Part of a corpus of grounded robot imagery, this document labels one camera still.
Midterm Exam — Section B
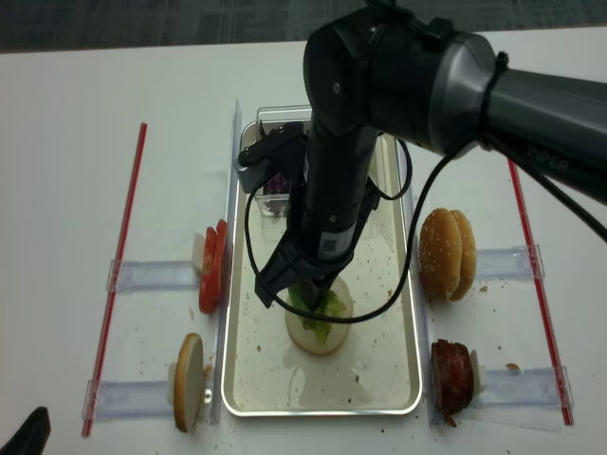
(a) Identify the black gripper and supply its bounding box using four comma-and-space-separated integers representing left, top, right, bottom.
255, 136, 378, 313

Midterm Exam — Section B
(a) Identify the green lettuce leaf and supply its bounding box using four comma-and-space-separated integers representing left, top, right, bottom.
288, 284, 347, 342

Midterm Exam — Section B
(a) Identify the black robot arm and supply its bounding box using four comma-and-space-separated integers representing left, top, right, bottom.
235, 1, 606, 318

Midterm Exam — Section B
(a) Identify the front red tomato slice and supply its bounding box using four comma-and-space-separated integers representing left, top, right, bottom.
198, 227, 219, 315

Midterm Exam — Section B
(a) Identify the red tomato slice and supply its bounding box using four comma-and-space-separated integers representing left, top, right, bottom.
198, 227, 219, 315
214, 219, 228, 301

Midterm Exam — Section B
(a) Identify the rear red tomato slice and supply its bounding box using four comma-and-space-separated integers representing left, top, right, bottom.
214, 219, 228, 301

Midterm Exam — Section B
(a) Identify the white tomato pusher block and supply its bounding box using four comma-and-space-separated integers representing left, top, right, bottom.
191, 233, 206, 278

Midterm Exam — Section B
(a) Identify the brown meat patty stack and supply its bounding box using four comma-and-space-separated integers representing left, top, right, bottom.
431, 339, 474, 428

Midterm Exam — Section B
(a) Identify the bottom bun slice on tray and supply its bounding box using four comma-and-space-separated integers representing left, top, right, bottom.
285, 277, 354, 355

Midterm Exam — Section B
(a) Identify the clear plastic container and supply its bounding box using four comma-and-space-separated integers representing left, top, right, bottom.
245, 105, 388, 217

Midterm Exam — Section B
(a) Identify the purple shredded cabbage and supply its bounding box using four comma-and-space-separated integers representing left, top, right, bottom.
263, 173, 289, 195

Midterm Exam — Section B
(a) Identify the silver metal tray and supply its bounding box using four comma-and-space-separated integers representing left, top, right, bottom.
220, 118, 423, 417

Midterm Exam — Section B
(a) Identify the upright bun slice left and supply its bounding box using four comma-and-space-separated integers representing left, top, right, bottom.
174, 333, 205, 432

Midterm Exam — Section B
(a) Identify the front sesame bun top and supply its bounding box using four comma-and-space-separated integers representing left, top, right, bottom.
418, 208, 463, 301

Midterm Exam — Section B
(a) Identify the sesame bun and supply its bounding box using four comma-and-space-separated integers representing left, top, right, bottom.
450, 210, 477, 301
418, 208, 463, 301

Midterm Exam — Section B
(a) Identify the left red strip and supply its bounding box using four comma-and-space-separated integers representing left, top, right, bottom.
82, 122, 148, 439

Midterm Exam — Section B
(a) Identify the red strip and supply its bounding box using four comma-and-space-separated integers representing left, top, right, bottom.
507, 158, 575, 427
82, 122, 148, 439

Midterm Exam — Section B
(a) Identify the rear sesame bun top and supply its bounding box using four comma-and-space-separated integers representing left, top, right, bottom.
450, 210, 477, 301

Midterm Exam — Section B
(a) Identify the white patty pusher block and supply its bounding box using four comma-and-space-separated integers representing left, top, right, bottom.
469, 350, 487, 397

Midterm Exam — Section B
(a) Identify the black object bottom left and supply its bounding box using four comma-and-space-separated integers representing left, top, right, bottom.
0, 407, 51, 455

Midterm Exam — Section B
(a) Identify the right red strip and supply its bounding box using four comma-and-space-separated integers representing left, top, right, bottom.
507, 158, 575, 427

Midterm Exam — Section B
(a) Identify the clear vertical rail left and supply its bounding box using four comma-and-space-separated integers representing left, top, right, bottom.
205, 99, 242, 426

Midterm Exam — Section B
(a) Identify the clear vertical rail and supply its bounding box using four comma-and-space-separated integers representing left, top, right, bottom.
397, 139, 444, 426
205, 99, 242, 426

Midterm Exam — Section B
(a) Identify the clear rail upper left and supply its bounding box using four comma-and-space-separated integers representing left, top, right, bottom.
106, 260, 200, 293

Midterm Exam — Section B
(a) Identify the black cable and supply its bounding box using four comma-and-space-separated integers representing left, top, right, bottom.
245, 132, 607, 325

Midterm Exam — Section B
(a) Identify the clear vertical rail right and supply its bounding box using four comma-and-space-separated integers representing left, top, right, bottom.
397, 139, 444, 426

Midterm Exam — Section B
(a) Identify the clear rail lower left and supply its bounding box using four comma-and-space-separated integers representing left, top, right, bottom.
82, 380, 174, 422

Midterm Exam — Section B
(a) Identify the clear rail upper right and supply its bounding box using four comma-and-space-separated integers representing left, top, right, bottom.
475, 245, 544, 281

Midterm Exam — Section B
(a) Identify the clear rail lower right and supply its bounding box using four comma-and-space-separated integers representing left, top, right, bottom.
475, 366, 575, 409

